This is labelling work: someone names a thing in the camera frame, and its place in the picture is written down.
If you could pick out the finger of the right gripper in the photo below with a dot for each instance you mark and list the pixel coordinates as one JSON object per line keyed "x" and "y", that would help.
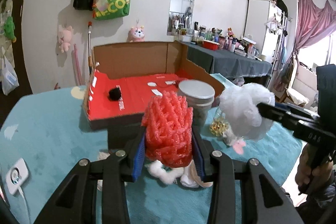
{"x": 287, "y": 113}

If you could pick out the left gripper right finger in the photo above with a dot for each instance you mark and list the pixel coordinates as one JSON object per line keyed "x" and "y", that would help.
{"x": 262, "y": 199}

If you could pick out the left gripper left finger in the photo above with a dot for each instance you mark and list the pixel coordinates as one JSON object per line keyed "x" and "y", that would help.
{"x": 74, "y": 200}

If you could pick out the white mesh bath pouf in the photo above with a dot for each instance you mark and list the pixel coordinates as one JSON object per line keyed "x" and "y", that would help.
{"x": 239, "y": 105}

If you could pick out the small white pink plush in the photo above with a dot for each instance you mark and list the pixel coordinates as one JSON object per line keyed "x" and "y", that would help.
{"x": 236, "y": 143}

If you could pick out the beige powder puff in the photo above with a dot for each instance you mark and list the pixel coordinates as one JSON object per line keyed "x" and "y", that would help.
{"x": 190, "y": 178}

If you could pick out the white fluffy star clip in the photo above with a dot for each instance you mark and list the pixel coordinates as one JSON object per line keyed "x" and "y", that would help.
{"x": 168, "y": 177}

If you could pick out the red foam net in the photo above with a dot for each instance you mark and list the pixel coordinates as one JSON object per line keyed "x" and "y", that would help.
{"x": 168, "y": 121}

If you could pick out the person's right hand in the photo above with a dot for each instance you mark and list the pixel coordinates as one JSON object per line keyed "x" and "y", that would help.
{"x": 309, "y": 180}

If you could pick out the white power bank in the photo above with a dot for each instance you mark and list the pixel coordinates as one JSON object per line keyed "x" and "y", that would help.
{"x": 16, "y": 176}

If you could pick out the small colourful box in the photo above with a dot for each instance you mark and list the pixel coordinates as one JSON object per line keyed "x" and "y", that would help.
{"x": 119, "y": 135}

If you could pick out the jar of gold beads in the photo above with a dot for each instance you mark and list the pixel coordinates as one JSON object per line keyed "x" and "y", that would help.
{"x": 219, "y": 125}

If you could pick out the white refrigerator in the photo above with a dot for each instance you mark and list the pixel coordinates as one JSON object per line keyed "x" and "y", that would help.
{"x": 264, "y": 25}

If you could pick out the pink curtain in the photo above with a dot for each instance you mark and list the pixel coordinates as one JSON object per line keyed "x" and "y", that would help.
{"x": 313, "y": 24}

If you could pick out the jar with grey lid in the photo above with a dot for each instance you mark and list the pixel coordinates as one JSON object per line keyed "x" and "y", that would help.
{"x": 200, "y": 96}

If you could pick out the dark cloth side table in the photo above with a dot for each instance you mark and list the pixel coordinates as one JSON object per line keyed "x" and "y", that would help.
{"x": 228, "y": 64}

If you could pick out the black fuzzy pom-pom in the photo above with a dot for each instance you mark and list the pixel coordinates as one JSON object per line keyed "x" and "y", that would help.
{"x": 114, "y": 94}

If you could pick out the red bowl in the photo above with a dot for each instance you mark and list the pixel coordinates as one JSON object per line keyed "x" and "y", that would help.
{"x": 210, "y": 45}

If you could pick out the red-lined cardboard box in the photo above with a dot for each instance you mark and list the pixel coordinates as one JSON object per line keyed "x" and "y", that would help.
{"x": 141, "y": 70}

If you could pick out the plastic bag on door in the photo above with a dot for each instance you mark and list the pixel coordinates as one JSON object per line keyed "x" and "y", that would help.
{"x": 9, "y": 77}

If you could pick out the mop stick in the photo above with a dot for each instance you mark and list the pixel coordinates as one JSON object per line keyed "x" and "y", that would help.
{"x": 90, "y": 64}

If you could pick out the pink plush behind box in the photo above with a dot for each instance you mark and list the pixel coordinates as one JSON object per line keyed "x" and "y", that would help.
{"x": 136, "y": 34}

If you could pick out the green frog plush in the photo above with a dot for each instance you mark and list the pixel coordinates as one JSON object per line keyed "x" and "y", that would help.
{"x": 9, "y": 28}

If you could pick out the green tote bag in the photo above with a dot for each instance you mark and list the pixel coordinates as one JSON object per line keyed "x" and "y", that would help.
{"x": 110, "y": 9}

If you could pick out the wall mirror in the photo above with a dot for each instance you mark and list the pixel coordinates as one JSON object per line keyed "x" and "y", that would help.
{"x": 180, "y": 16}

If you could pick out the pink plush on wall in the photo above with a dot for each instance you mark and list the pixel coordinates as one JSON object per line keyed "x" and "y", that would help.
{"x": 65, "y": 38}

